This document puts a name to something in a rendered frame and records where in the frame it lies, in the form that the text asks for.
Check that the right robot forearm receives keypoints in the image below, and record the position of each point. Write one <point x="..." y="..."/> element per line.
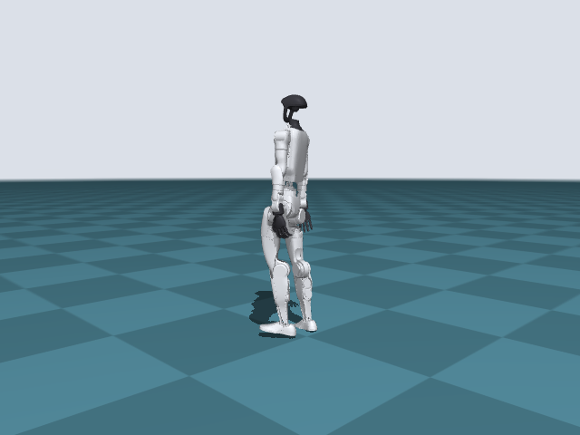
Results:
<point x="302" y="188"/>

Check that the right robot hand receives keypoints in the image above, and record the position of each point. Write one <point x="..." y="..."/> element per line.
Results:
<point x="307" y="217"/>

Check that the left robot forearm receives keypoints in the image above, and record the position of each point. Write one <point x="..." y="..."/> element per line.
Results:
<point x="278" y="188"/>

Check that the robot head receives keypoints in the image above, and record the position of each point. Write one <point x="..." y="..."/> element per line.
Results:
<point x="293" y="103"/>

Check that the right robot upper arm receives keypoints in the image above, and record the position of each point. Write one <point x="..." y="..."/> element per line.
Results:
<point x="306" y="163"/>

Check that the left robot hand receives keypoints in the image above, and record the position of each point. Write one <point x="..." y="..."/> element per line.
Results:
<point x="279" y="225"/>

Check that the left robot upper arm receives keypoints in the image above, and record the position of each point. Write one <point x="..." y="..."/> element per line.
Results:
<point x="281" y="138"/>

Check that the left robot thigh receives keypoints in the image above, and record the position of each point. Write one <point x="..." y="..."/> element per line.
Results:
<point x="270" y="241"/>

